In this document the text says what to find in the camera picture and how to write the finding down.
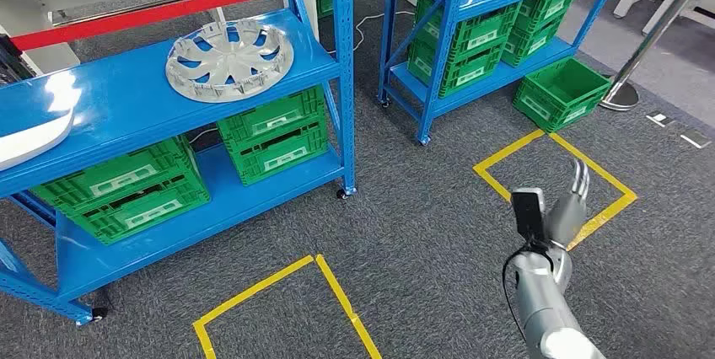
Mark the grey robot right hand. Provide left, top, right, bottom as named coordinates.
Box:
left=544, top=158, right=591, bottom=249

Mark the black camera cable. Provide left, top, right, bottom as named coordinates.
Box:
left=501, top=242, right=530, bottom=346

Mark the white curved car part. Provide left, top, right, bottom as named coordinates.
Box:
left=0, top=108, right=77, bottom=172

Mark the grey plastic wheel cover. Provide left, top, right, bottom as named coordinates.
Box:
left=164, top=17, right=295, bottom=104

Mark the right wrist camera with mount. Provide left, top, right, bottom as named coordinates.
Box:
left=510, top=187, right=547, bottom=241

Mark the chrome stanchion post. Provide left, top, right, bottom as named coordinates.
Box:
left=600, top=0, right=715, bottom=112

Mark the white floor cable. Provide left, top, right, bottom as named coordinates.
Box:
left=326, top=8, right=418, bottom=56

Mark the red barrier belt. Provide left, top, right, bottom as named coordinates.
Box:
left=9, top=0, right=434, bottom=51

